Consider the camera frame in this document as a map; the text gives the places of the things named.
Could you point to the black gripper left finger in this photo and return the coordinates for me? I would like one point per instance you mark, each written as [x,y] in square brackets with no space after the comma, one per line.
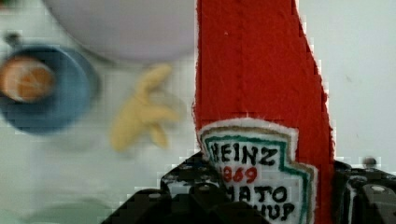
[195,171]

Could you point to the orange slice toy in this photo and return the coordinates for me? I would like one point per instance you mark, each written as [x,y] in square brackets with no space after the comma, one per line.
[26,79]

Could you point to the lilac oval plate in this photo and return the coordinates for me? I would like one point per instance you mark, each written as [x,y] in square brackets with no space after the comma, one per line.
[129,30]

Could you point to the red plush ketchup bottle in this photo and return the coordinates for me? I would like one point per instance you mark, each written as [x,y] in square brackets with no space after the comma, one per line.
[260,114]

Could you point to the yellow plush banana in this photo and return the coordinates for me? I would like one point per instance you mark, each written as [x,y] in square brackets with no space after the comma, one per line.
[139,114]

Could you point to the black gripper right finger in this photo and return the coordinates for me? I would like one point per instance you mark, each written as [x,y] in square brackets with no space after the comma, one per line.
[363,196]

